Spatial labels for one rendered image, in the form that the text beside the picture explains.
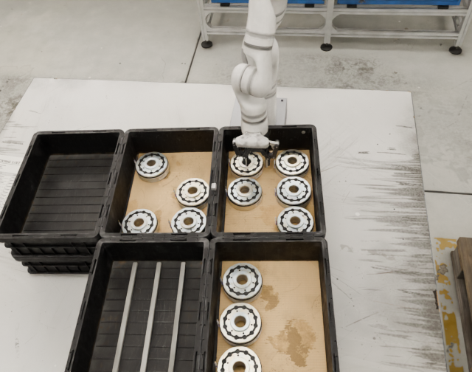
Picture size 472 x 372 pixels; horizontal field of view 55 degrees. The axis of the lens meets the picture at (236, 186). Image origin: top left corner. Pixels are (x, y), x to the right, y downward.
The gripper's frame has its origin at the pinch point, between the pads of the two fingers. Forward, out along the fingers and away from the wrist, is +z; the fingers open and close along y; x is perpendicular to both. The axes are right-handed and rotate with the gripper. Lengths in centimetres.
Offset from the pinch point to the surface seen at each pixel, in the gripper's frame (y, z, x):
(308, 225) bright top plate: -16.5, 2.7, 19.9
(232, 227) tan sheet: 5.0, 5.4, 20.8
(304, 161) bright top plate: -14.2, 2.2, -3.2
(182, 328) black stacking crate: 13, 6, 51
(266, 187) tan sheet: -3.4, 5.3, 5.4
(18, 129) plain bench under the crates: 99, 17, -25
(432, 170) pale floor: -82, 88, -75
